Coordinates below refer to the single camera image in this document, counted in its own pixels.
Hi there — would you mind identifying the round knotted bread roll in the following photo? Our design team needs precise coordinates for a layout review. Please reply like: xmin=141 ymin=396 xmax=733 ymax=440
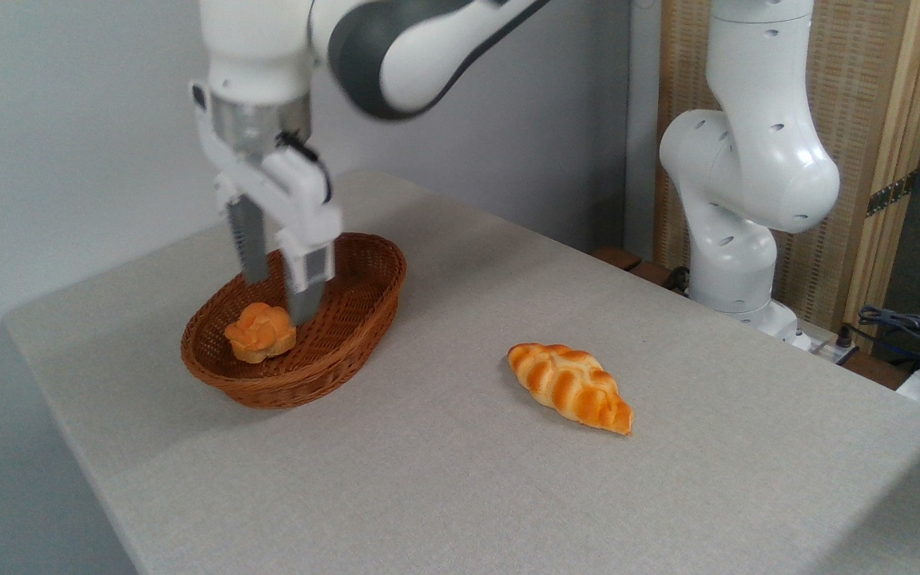
xmin=224 ymin=302 xmax=299 ymax=365

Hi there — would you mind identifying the long braided bread loaf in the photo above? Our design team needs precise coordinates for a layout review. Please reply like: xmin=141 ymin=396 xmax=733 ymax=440
xmin=506 ymin=343 xmax=636 ymax=437

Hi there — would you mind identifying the brown wicker basket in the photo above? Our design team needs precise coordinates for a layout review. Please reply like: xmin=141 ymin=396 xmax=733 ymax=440
xmin=180 ymin=232 xmax=408 ymax=410

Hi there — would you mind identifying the brass screen hinge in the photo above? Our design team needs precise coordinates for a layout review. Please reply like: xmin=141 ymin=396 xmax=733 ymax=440
xmin=865 ymin=169 xmax=918 ymax=218

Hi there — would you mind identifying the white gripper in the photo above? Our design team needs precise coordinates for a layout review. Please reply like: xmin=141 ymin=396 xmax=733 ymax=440
xmin=190 ymin=80 xmax=344 ymax=327

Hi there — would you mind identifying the white power strip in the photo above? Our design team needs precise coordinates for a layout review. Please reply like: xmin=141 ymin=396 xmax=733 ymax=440
xmin=805 ymin=331 xmax=862 ymax=366

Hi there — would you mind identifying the wooden folding screen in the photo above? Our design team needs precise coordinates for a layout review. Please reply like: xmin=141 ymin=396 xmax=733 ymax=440
xmin=655 ymin=0 xmax=920 ymax=333

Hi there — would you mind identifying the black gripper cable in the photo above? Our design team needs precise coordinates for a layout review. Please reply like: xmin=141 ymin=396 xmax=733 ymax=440
xmin=276 ymin=131 xmax=334 ymax=205

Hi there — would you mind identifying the bundle of dark cables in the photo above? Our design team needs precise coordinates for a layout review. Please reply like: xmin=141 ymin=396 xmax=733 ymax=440
xmin=842 ymin=305 xmax=920 ymax=370

